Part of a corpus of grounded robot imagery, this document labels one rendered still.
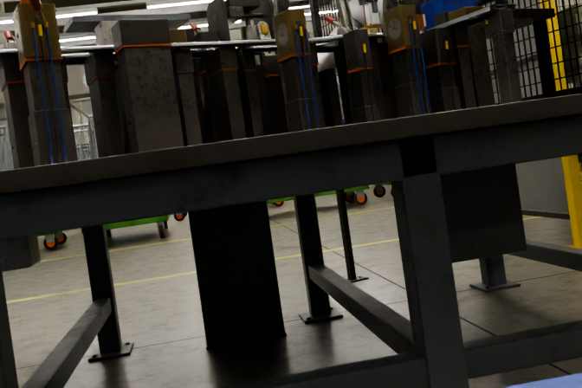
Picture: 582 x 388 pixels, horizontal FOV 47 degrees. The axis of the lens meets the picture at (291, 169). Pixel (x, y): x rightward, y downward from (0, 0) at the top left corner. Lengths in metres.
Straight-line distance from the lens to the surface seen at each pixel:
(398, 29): 1.97
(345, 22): 2.32
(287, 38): 1.79
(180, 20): 2.21
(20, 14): 1.57
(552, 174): 3.99
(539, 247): 2.58
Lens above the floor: 0.64
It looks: level
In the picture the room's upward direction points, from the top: 8 degrees counter-clockwise
